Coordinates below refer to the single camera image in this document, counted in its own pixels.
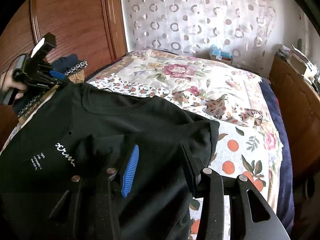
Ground folded circle-patterned cloth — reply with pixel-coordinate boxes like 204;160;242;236
17;60;88;123

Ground black printed t-shirt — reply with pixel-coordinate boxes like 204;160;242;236
1;83;220;239

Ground folded navy blue garment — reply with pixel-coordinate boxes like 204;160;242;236
13;54;80;114

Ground blue tissue box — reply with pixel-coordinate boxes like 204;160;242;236
209;45;233;66

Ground stack of papers and books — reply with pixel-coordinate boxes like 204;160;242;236
276;45;319;94

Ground floral bedspread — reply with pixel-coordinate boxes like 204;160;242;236
1;50;281;239

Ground navy blue blanket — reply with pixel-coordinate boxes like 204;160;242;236
258;77;296;233

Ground person's left hand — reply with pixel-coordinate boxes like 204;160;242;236
1;68;27;104

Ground white circle-patterned curtain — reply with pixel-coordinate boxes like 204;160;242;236
122;0;276;69

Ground wooden sideboard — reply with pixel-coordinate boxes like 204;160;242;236
269;55;319;178

